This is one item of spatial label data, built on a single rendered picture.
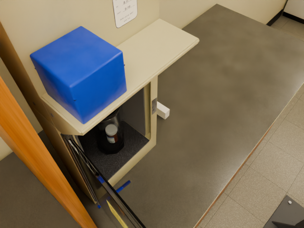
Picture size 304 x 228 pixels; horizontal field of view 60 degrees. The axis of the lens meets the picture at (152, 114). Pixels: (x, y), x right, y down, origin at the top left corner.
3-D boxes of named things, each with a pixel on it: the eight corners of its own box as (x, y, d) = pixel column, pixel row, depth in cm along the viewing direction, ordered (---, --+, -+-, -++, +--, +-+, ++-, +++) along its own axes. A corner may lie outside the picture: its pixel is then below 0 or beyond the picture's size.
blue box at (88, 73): (47, 94, 46) (27, 54, 39) (91, 65, 51) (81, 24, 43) (83, 125, 42) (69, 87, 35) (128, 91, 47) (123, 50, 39)
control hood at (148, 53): (54, 129, 54) (37, 97, 46) (159, 51, 68) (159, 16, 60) (91, 163, 49) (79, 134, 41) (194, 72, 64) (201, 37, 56)
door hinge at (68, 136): (92, 198, 87) (59, 134, 56) (98, 193, 88) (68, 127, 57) (95, 201, 86) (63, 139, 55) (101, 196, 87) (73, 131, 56)
